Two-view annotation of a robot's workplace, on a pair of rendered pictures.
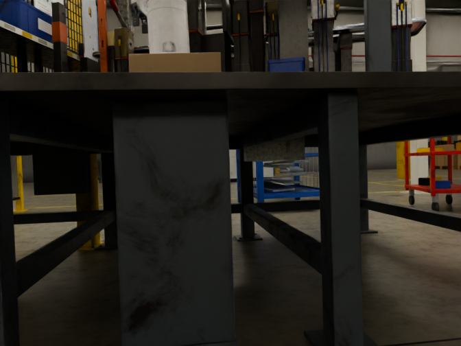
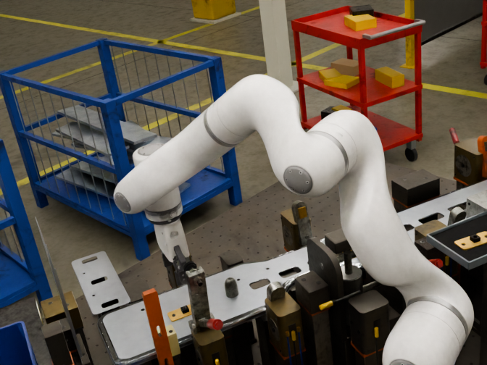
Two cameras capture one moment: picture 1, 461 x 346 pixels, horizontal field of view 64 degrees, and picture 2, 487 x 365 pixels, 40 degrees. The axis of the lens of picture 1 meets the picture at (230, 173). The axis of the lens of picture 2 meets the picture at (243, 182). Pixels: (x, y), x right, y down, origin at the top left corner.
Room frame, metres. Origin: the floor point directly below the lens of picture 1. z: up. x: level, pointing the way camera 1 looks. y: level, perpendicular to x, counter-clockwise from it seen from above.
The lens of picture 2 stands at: (0.51, 0.95, 1.99)
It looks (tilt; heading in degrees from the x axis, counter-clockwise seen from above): 27 degrees down; 327
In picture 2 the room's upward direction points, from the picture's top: 8 degrees counter-clockwise
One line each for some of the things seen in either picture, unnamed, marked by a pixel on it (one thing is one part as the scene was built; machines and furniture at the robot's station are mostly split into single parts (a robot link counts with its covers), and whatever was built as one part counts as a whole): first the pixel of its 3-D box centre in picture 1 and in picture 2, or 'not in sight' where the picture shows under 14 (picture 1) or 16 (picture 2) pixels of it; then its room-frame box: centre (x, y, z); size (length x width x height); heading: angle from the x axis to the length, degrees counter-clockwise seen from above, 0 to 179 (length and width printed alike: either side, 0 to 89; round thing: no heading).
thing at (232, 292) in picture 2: not in sight; (231, 288); (1.68, 0.26, 1.02); 0.03 x 0.03 x 0.07
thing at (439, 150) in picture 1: (443, 156); (359, 87); (3.48, -1.99, 0.49); 0.81 x 0.46 x 0.98; 171
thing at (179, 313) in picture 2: not in sight; (185, 310); (1.71, 0.39, 1.01); 0.08 x 0.04 x 0.01; 78
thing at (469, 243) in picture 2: not in sight; (475, 239); (1.25, -0.11, 1.17); 0.08 x 0.04 x 0.01; 73
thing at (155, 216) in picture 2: not in sight; (164, 208); (1.71, 0.39, 1.29); 0.09 x 0.08 x 0.03; 168
